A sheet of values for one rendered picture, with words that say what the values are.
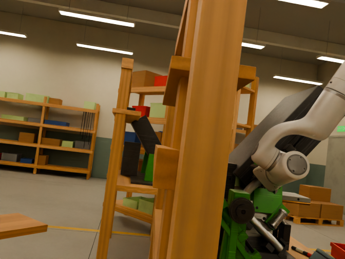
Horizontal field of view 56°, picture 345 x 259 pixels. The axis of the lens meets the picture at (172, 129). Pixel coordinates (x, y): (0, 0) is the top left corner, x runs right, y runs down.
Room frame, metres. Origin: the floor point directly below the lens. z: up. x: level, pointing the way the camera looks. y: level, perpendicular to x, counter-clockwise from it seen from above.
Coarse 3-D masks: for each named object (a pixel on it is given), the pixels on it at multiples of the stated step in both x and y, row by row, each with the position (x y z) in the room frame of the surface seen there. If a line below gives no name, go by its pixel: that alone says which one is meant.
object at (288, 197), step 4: (236, 188) 1.44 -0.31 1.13; (240, 188) 1.46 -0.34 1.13; (284, 192) 1.52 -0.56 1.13; (288, 192) 1.54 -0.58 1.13; (284, 196) 1.39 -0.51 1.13; (288, 196) 1.39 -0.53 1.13; (292, 196) 1.40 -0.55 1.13; (296, 196) 1.41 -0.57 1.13; (300, 196) 1.43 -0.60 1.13; (284, 200) 1.39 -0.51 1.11; (288, 200) 1.40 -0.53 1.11; (292, 200) 1.40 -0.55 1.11; (296, 200) 1.40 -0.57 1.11; (300, 200) 1.40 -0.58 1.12; (304, 200) 1.40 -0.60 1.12; (308, 200) 1.40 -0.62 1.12; (300, 204) 1.40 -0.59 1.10; (304, 204) 1.40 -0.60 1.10; (308, 204) 1.40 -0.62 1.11
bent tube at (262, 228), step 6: (258, 180) 1.23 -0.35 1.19; (246, 186) 1.23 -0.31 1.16; (252, 186) 1.22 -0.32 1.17; (258, 186) 1.23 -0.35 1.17; (252, 222) 1.19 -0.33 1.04; (258, 222) 1.19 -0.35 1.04; (258, 228) 1.19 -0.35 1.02; (264, 228) 1.19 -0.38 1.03; (264, 234) 1.18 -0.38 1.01; (270, 234) 1.19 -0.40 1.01; (270, 240) 1.18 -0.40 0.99; (276, 240) 1.18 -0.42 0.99; (276, 246) 1.18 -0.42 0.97; (282, 246) 1.18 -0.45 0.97
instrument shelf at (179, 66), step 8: (176, 56) 0.92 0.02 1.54; (176, 64) 0.92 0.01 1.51; (184, 64) 0.92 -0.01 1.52; (168, 72) 1.06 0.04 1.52; (176, 72) 0.96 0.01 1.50; (184, 72) 0.95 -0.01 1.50; (240, 72) 0.93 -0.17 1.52; (248, 72) 0.93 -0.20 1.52; (168, 80) 1.09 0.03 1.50; (176, 80) 1.07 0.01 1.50; (240, 80) 0.95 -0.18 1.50; (248, 80) 0.94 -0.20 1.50; (168, 88) 1.25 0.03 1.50; (176, 88) 1.23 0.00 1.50; (240, 88) 1.08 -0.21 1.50; (168, 96) 1.45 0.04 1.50; (176, 96) 1.42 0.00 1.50; (168, 104) 1.75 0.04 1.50
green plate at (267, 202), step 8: (256, 192) 1.27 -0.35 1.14; (264, 192) 1.27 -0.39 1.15; (272, 192) 1.27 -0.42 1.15; (280, 192) 1.27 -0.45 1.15; (256, 200) 1.26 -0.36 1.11; (264, 200) 1.26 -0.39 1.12; (272, 200) 1.26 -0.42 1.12; (280, 200) 1.27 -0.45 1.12; (256, 208) 1.25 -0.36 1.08; (264, 208) 1.25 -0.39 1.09; (272, 208) 1.26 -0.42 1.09
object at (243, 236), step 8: (224, 200) 0.97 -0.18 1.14; (224, 208) 0.97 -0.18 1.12; (224, 216) 0.98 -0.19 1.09; (224, 224) 0.97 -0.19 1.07; (240, 232) 0.98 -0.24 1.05; (240, 240) 0.98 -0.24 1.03; (240, 248) 0.97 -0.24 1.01; (248, 248) 1.00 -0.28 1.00; (248, 256) 0.97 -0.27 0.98; (256, 256) 0.98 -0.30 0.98
